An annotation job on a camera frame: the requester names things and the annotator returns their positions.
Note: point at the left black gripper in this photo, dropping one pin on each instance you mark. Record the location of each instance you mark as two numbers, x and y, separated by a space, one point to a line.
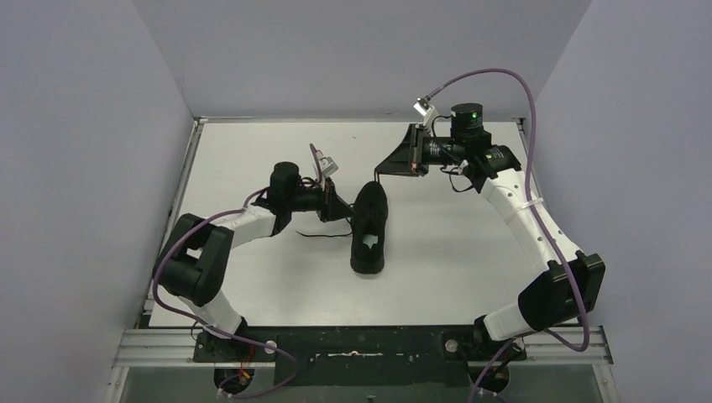
327 200

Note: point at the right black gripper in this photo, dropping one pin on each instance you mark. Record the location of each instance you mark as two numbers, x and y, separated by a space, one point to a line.
408 159

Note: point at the black sneaker shoe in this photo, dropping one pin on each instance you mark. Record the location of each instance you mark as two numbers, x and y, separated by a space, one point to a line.
368 229

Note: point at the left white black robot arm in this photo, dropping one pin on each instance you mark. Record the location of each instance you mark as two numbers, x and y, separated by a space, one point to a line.
189 273

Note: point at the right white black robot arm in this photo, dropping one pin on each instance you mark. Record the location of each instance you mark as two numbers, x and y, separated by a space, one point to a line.
567 280

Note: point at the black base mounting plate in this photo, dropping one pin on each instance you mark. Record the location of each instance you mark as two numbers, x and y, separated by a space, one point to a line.
447 355

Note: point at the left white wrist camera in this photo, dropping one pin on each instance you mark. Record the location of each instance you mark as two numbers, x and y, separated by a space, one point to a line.
327 166

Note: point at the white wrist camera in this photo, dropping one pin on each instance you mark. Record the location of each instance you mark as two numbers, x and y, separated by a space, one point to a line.
423 106
327 166

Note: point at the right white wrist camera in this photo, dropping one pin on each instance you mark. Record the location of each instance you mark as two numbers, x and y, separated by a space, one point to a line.
423 106

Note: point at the aluminium frame rail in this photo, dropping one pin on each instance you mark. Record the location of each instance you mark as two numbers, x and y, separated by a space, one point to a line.
174 348

